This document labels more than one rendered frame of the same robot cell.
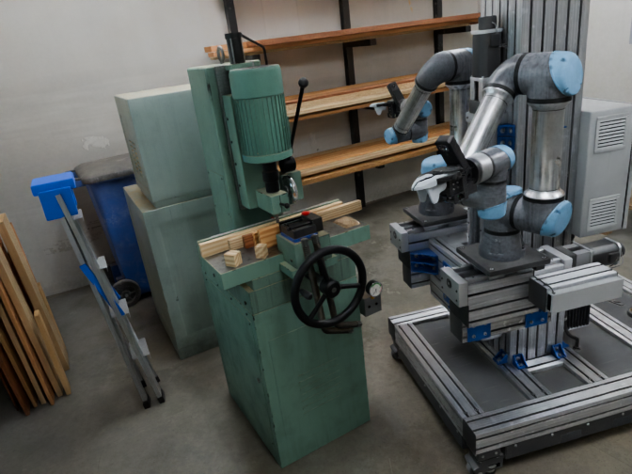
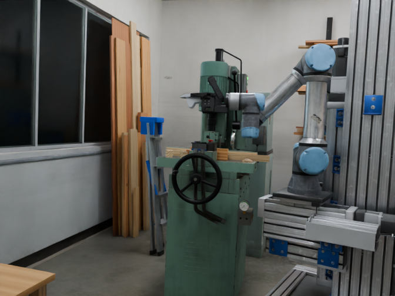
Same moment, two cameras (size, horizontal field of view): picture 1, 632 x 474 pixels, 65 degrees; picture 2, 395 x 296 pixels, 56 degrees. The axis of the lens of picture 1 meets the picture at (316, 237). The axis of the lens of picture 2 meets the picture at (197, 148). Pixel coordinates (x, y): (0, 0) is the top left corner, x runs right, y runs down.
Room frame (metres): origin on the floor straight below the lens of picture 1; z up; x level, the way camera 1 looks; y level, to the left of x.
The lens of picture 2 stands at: (-0.08, -1.40, 1.11)
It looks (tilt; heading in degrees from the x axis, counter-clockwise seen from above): 3 degrees down; 42
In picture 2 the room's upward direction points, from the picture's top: 3 degrees clockwise
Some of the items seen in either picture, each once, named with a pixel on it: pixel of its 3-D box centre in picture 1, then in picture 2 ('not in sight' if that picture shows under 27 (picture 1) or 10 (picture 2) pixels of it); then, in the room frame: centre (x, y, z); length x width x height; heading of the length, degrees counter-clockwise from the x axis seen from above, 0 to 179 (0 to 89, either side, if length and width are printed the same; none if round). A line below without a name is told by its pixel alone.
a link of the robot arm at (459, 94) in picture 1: (459, 118); not in sight; (2.09, -0.66, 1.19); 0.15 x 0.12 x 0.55; 115
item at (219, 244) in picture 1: (276, 227); (210, 154); (1.78, 0.15, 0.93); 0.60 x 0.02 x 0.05; 118
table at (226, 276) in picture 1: (293, 250); (206, 164); (1.66, 0.09, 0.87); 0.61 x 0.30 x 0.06; 118
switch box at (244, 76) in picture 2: not in sight; (242, 86); (2.11, 0.16, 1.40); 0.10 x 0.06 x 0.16; 28
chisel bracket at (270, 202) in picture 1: (273, 201); (211, 138); (1.78, 0.14, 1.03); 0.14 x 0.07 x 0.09; 28
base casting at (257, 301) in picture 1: (271, 259); (213, 178); (1.87, 0.19, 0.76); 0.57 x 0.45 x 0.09; 28
